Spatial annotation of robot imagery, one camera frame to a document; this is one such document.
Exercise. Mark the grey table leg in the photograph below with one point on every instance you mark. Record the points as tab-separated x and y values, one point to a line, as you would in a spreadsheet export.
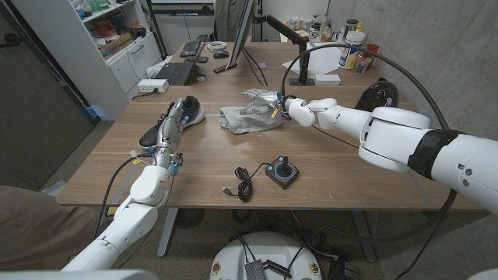
363	235
167	233

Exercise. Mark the red cup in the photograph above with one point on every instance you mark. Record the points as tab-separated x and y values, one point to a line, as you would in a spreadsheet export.
373	48

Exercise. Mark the amber glass jar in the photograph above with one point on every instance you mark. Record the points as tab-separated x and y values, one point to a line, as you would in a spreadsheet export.
327	35

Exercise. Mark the white plastic bag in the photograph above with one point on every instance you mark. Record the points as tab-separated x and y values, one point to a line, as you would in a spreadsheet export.
157	67

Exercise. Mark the white paper sheet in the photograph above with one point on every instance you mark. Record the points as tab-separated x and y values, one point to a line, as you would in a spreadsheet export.
323	60

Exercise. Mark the brown upholstered seat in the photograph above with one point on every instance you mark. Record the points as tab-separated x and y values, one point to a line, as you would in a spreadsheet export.
35	225

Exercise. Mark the black shoe with white sole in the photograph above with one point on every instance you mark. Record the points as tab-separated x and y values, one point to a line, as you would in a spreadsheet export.
193	107

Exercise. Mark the small black device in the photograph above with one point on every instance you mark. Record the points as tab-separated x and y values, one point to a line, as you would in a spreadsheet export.
197	59

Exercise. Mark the black keyboard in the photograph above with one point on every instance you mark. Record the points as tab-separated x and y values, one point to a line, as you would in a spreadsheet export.
177	73
190	48

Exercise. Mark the cardboard box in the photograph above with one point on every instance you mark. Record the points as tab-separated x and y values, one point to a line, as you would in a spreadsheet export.
116	46

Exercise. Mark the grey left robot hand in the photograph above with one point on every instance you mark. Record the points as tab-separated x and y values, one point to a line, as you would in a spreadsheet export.
169	132

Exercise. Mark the clear cup with items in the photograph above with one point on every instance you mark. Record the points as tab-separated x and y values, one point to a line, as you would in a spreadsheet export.
362	64

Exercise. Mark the white power strip box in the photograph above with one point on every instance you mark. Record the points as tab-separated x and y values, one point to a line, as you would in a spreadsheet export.
152	85

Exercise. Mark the white robot torso base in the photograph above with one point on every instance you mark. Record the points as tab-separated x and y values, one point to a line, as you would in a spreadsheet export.
268	249

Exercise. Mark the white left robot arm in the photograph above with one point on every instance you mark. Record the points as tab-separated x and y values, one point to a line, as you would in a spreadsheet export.
128	221

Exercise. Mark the dark lidded jar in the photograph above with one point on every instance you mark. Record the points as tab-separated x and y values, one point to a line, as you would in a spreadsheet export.
351	26

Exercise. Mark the small white box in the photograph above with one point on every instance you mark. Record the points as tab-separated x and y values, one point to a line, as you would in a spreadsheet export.
327	79

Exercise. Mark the flat computer monitor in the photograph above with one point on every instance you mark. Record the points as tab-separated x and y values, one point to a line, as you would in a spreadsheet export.
243	27

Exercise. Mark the grey crumpled shirt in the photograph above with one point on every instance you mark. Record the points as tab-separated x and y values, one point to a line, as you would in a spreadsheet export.
241	122

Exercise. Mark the black computer mouse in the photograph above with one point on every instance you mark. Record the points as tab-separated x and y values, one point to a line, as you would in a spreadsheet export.
220	54

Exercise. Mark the black round fan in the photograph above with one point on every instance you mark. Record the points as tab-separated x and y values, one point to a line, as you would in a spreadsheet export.
189	218

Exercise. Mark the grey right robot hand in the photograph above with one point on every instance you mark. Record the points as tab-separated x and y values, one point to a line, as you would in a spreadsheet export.
268	101

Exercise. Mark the yellow capped bottle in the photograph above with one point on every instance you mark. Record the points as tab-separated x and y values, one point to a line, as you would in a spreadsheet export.
360	27

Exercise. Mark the white labelled plastic container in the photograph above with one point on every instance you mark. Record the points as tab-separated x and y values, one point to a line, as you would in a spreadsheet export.
351	56

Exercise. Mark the black joystick controller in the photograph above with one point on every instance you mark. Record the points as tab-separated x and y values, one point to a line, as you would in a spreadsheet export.
282	177

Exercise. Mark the grey hanging fabric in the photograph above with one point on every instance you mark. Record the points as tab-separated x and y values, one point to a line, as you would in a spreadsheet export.
225	19

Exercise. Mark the pink sticky note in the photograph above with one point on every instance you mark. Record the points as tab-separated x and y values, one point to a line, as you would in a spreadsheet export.
260	65

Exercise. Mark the white shelf cabinet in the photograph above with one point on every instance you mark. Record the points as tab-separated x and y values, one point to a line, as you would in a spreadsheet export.
116	78

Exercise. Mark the clear plastic bag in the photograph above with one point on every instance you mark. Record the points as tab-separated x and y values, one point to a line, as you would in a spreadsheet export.
54	188

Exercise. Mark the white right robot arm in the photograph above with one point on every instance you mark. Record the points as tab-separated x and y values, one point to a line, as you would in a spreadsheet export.
389	136

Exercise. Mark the black remote control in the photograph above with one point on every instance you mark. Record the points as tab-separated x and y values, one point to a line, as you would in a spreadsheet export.
225	68

